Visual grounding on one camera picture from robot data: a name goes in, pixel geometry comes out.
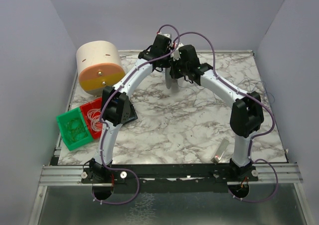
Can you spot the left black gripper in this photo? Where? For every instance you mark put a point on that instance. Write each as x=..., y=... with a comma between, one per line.
x=159, y=47

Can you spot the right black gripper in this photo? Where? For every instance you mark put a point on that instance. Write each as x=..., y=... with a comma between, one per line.
x=178, y=72

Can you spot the grey plastic cable spool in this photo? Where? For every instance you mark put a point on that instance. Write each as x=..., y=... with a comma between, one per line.
x=170, y=83

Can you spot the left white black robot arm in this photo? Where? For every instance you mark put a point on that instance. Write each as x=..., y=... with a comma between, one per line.
x=116, y=105

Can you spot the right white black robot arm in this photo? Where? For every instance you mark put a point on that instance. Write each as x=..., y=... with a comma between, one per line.
x=246, y=110

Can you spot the beige layered cylinder model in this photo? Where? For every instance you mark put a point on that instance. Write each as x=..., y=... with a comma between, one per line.
x=98, y=65

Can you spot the black plastic bin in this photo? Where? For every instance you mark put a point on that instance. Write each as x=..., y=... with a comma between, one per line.
x=132, y=113

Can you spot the grey metal clip tool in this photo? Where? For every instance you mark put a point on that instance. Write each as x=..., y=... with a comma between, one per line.
x=220, y=151

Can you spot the red plastic bin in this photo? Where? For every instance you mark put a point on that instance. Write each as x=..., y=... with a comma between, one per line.
x=91, y=113

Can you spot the green plastic bin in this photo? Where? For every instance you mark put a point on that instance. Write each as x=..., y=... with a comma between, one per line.
x=73, y=129

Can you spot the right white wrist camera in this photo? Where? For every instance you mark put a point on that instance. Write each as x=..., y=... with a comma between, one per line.
x=176, y=53

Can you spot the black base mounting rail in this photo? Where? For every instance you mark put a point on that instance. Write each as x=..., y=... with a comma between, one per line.
x=166, y=178

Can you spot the aluminium extrusion frame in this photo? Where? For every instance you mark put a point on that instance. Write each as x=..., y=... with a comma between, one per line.
x=70, y=175

